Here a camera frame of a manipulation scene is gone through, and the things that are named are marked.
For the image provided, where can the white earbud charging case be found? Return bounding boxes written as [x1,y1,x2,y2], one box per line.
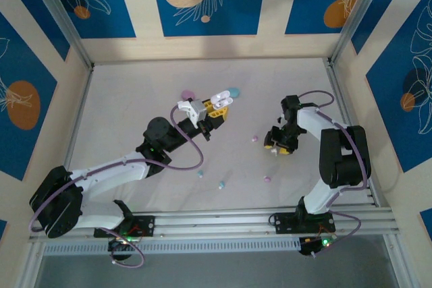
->
[209,89,235,111]

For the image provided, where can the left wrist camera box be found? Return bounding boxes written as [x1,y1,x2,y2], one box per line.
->
[176,98,208,130]

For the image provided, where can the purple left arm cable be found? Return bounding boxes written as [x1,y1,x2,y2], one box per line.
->
[29,105,205,268]

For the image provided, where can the aluminium table side rail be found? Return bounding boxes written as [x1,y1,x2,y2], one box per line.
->
[47,65,96,215]
[323,58,381,208]

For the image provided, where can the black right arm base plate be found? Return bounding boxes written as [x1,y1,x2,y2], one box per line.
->
[272,212,337,235]

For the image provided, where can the aluminium mounting rail beam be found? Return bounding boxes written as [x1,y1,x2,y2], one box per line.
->
[28,207,401,243]

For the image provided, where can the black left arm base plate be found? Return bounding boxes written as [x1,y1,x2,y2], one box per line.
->
[93,215,156,238]

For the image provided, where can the aluminium frame post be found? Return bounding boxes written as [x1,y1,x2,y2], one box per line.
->
[329,0,394,66]
[24,0,96,70]

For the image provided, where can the grey slotted cable duct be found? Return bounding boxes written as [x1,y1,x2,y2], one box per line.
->
[43,237,302,257]

